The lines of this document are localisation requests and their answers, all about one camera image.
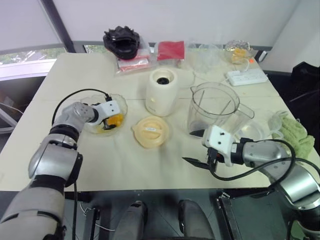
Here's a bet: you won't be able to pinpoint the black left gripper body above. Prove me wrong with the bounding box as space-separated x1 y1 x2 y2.
99 115 111 128

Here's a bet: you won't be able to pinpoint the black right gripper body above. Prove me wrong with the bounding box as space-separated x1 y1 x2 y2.
206 147 224 173

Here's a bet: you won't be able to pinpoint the orange segments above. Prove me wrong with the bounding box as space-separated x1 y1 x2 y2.
108 113 125 127

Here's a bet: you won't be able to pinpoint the cream blender lid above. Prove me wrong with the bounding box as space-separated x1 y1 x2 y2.
131 115 173 150

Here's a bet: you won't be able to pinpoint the clear blender jar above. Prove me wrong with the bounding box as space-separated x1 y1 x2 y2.
187 81 255 138

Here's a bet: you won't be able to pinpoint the cream blender base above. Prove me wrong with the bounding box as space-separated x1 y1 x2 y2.
145 68 181 118

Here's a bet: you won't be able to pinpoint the clear glass bowl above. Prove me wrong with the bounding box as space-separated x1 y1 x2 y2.
81 93 129 137

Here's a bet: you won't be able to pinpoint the dark rounded shape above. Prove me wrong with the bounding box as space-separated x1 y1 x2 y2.
112 199 148 240
178 199 216 240

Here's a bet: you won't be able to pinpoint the plastic bag with red contents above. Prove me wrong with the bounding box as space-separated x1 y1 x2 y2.
115 41 154 76

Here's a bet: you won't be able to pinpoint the black table clamp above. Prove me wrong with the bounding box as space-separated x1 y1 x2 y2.
216 191 251 240
83 207 101 240

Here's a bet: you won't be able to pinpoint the small clear plastic cup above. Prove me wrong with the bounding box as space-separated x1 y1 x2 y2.
267 111 288 138

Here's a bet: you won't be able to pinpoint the white power strip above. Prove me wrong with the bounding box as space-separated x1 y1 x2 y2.
226 69 269 87

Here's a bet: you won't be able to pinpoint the crumpled clear plastic bag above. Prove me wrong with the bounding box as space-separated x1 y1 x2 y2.
187 39 226 76

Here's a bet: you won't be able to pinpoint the black plastic appliance part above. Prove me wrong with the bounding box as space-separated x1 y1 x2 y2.
102 24 141 60

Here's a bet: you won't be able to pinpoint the green towel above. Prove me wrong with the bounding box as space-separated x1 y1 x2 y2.
271 111 315 160

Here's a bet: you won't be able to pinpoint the red packet in plastic bag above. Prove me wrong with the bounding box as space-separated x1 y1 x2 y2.
156 40 186 66

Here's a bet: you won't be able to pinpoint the glass bowl with orange pieces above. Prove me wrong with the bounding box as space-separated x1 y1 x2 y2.
223 39 258 65

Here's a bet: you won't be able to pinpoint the black chair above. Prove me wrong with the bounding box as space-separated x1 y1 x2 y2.
282 59 320 106

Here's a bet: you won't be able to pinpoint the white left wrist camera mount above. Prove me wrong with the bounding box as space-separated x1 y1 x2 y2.
88 99 121 126

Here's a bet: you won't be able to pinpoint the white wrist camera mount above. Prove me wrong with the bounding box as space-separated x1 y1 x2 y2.
201 124 241 167
88 99 121 126

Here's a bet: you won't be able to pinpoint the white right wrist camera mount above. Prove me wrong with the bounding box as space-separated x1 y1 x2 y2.
201 124 241 167

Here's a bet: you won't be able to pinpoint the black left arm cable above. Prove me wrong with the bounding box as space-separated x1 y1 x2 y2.
51 88 112 126

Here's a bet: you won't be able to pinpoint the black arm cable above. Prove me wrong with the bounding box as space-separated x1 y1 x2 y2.
211 139 297 181
51 88 112 126

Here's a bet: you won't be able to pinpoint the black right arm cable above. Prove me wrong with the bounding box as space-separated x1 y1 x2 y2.
211 139 297 181

